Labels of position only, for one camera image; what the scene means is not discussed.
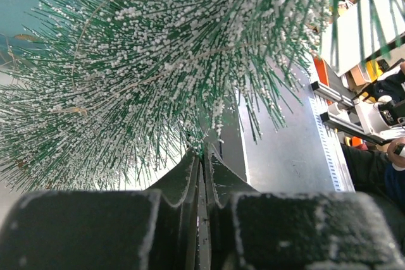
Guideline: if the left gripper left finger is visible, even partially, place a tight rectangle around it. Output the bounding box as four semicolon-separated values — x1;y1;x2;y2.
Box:
1;152;200;269

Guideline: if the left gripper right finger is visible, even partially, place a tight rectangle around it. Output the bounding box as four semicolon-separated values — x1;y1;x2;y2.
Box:
204;145;404;269

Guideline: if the small frosted christmas tree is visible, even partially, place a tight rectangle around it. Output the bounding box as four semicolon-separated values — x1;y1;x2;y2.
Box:
0;0;405;193

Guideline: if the person in dark clothes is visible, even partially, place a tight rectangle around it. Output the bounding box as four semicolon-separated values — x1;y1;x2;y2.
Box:
341;63;404;209

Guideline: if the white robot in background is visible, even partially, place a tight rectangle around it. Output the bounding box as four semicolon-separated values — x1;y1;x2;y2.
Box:
353;98;404;140

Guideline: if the orange bin in background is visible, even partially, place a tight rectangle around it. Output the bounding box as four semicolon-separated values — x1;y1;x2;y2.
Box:
313;56;330;87

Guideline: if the white board in background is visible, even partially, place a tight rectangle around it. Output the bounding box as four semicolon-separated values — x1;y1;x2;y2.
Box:
320;0;404;77

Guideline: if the grey slotted cable duct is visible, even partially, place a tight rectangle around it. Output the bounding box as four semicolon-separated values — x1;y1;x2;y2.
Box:
309;95;355;192

